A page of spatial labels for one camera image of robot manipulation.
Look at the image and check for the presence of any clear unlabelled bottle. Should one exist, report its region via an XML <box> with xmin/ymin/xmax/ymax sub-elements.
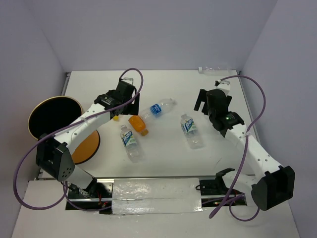
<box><xmin>198</xmin><ymin>64</ymin><xmax>231</xmax><ymax>76</ymax></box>

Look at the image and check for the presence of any orange cylindrical bin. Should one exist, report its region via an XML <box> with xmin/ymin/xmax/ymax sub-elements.
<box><xmin>27</xmin><ymin>95</ymin><xmax>101</xmax><ymax>165</ymax></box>

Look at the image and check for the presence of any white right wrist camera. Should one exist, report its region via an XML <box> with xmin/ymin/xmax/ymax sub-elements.
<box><xmin>215</xmin><ymin>80</ymin><xmax>231</xmax><ymax>96</ymax></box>

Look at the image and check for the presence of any orange juice bottle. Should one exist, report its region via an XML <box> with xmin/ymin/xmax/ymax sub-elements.
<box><xmin>128</xmin><ymin>115</ymin><xmax>149</xmax><ymax>136</ymax></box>

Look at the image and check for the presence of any clear bottle blue label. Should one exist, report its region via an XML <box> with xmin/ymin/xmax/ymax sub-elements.
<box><xmin>139</xmin><ymin>98</ymin><xmax>176</xmax><ymax>124</ymax></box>

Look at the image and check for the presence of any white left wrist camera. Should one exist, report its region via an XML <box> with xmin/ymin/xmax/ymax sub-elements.
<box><xmin>120</xmin><ymin>77</ymin><xmax>134</xmax><ymax>85</ymax></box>

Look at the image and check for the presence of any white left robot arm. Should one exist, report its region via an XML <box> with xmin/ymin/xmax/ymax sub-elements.
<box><xmin>36</xmin><ymin>80</ymin><xmax>140</xmax><ymax>198</ymax></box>

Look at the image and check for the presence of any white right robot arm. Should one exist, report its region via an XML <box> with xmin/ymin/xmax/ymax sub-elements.
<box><xmin>194</xmin><ymin>89</ymin><xmax>295</xmax><ymax>211</ymax></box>

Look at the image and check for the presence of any silver foil tape patch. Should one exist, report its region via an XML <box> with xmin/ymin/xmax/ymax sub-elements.
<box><xmin>111</xmin><ymin>178</ymin><xmax>203</xmax><ymax>215</ymax></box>

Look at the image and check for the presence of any clear bottle green label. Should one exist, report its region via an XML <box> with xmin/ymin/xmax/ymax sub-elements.
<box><xmin>180</xmin><ymin>114</ymin><xmax>204</xmax><ymax>149</ymax></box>
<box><xmin>120</xmin><ymin>125</ymin><xmax>144</xmax><ymax>163</ymax></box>

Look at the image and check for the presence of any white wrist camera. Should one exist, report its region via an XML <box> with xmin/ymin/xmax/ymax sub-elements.
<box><xmin>120</xmin><ymin>77</ymin><xmax>134</xmax><ymax>85</ymax></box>
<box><xmin>215</xmin><ymin>80</ymin><xmax>231</xmax><ymax>96</ymax></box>

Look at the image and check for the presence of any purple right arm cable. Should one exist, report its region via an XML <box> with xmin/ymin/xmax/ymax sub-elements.
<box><xmin>208</xmin><ymin>75</ymin><xmax>267</xmax><ymax>221</ymax></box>

